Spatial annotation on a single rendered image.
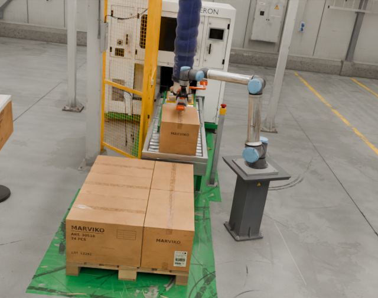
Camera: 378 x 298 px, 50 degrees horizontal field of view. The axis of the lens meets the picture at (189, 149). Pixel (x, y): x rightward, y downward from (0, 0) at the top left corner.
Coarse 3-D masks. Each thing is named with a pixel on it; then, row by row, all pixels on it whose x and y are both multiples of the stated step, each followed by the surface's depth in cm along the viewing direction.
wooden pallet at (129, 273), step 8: (72, 264) 326; (80, 264) 326; (88, 264) 326; (96, 264) 326; (104, 264) 326; (72, 272) 329; (120, 272) 329; (128, 272) 329; (136, 272) 333; (144, 272) 329; (152, 272) 329; (160, 272) 329; (168, 272) 329; (176, 272) 329; (184, 272) 329; (176, 280) 332; (184, 280) 332
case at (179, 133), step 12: (168, 108) 456; (192, 108) 466; (168, 120) 420; (180, 120) 424; (192, 120) 428; (168, 132) 420; (180, 132) 420; (192, 132) 421; (168, 144) 425; (180, 144) 426; (192, 144) 426
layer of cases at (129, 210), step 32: (96, 160) 406; (128, 160) 414; (96, 192) 350; (128, 192) 356; (160, 192) 362; (192, 192) 368; (96, 224) 311; (128, 224) 311; (160, 224) 316; (192, 224) 321; (96, 256) 323; (128, 256) 323; (160, 256) 323
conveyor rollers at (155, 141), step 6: (156, 120) 536; (156, 126) 513; (156, 132) 495; (156, 138) 478; (198, 138) 490; (150, 144) 462; (156, 144) 462; (198, 144) 473; (150, 150) 445; (156, 150) 446; (198, 150) 457; (198, 156) 448
